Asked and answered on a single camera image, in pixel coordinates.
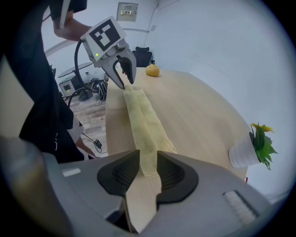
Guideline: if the black office chair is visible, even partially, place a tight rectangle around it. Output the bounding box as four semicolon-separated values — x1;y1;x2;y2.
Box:
131;46;155;68

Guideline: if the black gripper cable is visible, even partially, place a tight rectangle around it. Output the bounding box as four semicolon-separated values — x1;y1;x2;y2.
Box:
68;40;107;107

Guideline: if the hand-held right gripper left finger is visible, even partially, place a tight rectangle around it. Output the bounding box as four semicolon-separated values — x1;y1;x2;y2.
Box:
43;150;142;237

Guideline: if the black white striped bag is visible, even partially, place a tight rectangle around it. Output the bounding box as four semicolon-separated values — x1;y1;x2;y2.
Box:
91;78;109;105

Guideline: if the yellow cloth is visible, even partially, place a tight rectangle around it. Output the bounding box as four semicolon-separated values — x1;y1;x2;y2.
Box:
122;85;178;179

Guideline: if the sunflower in white pot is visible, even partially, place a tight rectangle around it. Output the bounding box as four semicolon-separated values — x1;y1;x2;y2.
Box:
228;122;278;171

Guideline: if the black round stand base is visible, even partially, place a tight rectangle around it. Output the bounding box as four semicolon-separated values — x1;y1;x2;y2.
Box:
78;91;93;102

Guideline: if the person's black clothing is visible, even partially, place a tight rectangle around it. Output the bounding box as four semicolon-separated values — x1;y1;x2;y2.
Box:
4;0;95;164

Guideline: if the grey box device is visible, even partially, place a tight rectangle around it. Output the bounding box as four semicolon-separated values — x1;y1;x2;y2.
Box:
59;81;78;94

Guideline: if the grey wall panel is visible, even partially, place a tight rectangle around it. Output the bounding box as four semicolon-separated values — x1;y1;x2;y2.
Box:
116;1;139;23

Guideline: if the person's bare leg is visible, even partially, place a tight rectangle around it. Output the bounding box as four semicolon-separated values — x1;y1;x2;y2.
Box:
76;136;97;159

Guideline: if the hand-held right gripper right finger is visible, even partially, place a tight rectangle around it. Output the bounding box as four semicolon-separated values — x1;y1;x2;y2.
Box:
143;150;272;237

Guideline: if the person's left forearm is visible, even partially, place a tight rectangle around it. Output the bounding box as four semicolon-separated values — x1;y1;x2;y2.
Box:
53;11;93;42

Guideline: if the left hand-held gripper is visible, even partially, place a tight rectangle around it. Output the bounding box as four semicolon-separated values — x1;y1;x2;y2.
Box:
80;15;137;90

